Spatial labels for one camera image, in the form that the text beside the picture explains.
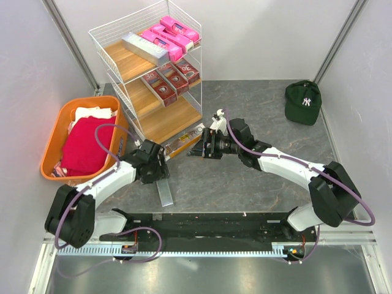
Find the orange plastic tub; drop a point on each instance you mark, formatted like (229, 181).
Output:
(113, 138)

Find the white folded cloth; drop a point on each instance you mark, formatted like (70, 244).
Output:
(96, 112)

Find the red 3D toothpaste box floor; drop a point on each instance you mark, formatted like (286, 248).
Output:
(160, 88)

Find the silver grey toothpaste box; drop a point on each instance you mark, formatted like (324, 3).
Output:
(164, 191)

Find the pink toothpaste box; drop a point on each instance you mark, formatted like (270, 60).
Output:
(182, 41)
(178, 28)
(174, 51)

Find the dark green NY cap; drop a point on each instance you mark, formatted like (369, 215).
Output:
(303, 102)

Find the torn silver R&O toothpaste box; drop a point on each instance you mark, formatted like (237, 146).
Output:
(184, 141)

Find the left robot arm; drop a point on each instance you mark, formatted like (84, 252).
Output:
(72, 217)

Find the red 3D box on shelf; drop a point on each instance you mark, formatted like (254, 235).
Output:
(188, 70)

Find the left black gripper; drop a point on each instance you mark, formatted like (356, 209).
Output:
(162, 172)

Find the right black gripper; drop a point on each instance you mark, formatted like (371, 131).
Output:
(209, 136)

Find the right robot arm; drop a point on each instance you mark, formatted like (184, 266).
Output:
(333, 194)

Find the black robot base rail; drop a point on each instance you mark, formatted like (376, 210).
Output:
(270, 227)

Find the white wire wooden shelf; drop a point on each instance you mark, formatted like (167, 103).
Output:
(148, 114)

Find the red 3D toothpaste box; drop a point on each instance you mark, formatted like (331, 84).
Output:
(175, 79)

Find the red folded cloth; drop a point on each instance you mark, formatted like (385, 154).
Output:
(81, 154)

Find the silver Protefix toothpaste box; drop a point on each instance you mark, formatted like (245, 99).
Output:
(145, 49)

